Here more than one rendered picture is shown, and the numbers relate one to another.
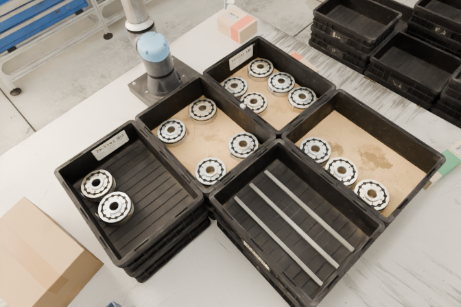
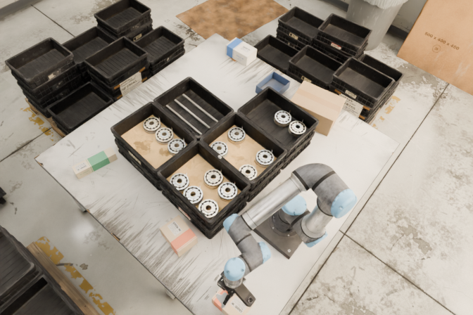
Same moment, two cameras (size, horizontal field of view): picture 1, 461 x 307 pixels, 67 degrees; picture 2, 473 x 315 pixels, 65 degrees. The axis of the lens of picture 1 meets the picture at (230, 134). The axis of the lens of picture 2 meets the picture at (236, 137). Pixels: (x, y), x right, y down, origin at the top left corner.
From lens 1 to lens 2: 197 cm
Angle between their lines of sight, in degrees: 71
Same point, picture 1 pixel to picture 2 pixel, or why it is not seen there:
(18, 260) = (317, 96)
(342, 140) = (158, 157)
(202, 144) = (244, 154)
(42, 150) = (355, 173)
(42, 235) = (312, 105)
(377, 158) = (140, 146)
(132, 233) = (271, 111)
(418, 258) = not seen: hidden behind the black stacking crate
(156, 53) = not seen: hidden behind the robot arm
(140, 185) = (274, 131)
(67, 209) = (317, 139)
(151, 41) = (295, 202)
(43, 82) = not seen: outside the picture
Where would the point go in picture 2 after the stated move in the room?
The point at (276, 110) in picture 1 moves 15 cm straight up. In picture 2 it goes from (198, 177) to (197, 162)
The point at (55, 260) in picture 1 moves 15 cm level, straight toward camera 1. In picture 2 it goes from (300, 97) to (278, 90)
